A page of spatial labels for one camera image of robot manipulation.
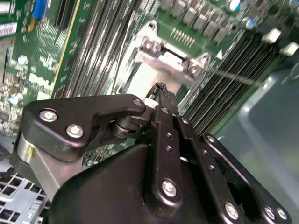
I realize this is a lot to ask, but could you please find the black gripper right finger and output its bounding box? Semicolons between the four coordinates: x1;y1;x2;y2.
163;84;292;224

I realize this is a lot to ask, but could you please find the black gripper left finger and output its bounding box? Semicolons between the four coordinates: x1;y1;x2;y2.
16;82;184;208

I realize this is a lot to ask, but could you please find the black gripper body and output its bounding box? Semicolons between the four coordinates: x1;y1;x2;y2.
48;144;222;224

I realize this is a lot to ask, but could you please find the metal locking lever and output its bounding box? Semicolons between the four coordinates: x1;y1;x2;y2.
204;66;269;88

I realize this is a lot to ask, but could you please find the metal socket cover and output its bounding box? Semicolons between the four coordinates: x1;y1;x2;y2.
127;52;198;103

